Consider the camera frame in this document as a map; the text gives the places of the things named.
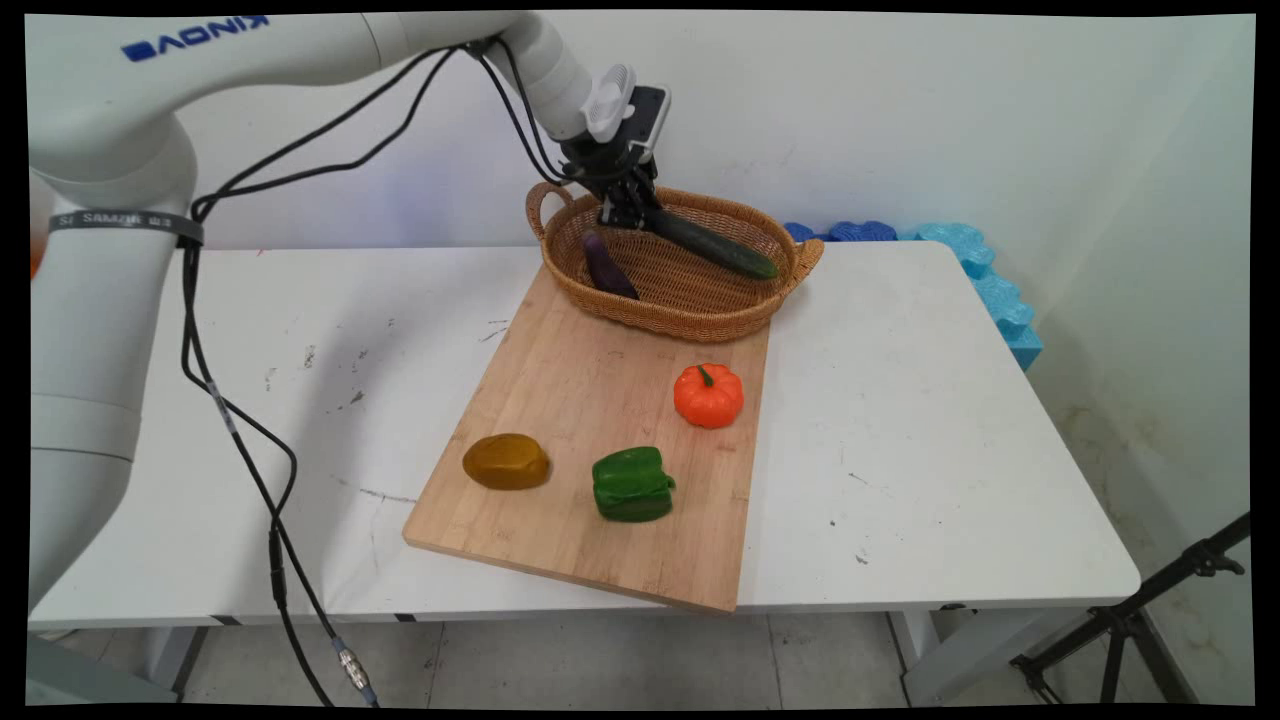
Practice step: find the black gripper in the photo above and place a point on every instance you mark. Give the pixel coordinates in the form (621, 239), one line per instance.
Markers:
(605, 162)

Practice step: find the orange toy pumpkin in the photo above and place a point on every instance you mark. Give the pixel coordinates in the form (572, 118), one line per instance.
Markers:
(709, 397)

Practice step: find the purple toy eggplant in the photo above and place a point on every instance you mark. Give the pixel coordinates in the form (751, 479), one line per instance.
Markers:
(606, 268)

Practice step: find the black tripod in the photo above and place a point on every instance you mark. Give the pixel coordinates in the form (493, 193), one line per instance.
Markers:
(1125, 625)

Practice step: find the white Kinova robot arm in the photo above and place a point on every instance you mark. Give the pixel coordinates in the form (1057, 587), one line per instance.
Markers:
(100, 300)

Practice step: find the blue foam mat stack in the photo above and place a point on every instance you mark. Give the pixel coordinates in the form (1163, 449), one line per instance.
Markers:
(1000, 300)

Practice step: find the dark green toy cucumber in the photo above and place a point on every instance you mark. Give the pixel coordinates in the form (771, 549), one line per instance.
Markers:
(720, 248)

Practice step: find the green toy bell pepper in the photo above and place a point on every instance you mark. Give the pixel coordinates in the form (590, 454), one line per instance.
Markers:
(632, 485)

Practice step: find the brown toy potato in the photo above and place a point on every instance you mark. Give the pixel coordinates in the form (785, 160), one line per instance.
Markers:
(506, 462)

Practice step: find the wooden cutting board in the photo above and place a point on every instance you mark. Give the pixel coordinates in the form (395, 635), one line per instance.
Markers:
(580, 470)

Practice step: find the woven wicker basket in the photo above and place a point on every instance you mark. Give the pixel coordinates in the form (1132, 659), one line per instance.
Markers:
(690, 300)

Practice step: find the white table frame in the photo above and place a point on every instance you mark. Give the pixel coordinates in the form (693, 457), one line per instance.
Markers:
(960, 650)

